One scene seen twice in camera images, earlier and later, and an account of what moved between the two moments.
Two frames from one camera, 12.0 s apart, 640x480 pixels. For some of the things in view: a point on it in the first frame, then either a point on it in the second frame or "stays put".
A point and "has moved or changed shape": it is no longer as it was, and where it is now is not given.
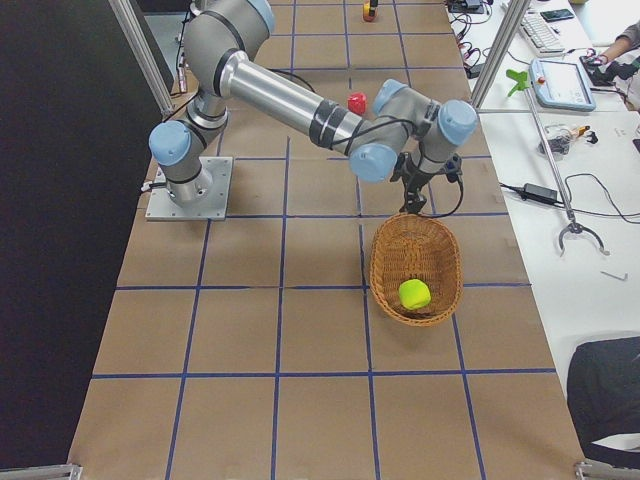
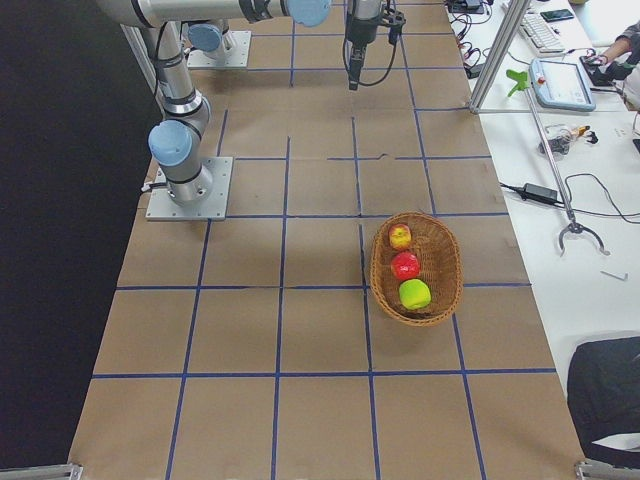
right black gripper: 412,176 → 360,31
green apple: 414,293 stays put
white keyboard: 539,37 stays put
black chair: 603,392 stays put
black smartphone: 552,15 stays put
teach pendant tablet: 560,84 stays put
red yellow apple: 366,12 has moved or changed shape
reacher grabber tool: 523,77 stays put
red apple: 358,102 → 405,266
